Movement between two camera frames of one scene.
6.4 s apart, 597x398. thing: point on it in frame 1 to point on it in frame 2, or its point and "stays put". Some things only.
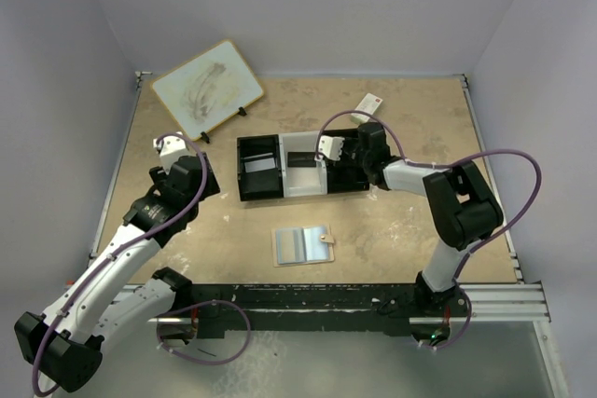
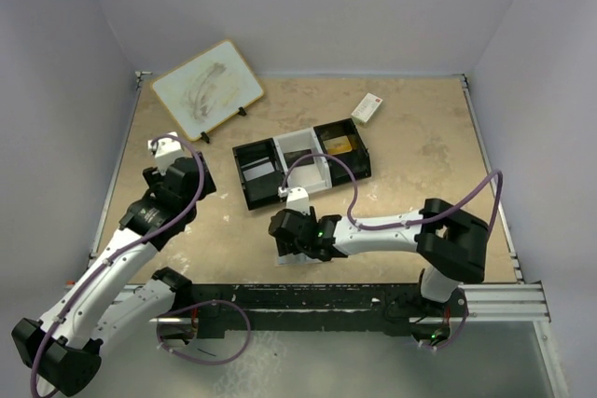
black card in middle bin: x=301 y=159 stays put
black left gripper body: x=159 y=175 stays put
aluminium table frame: x=518 y=303 stays put
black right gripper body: x=361 y=157 to x=285 y=248
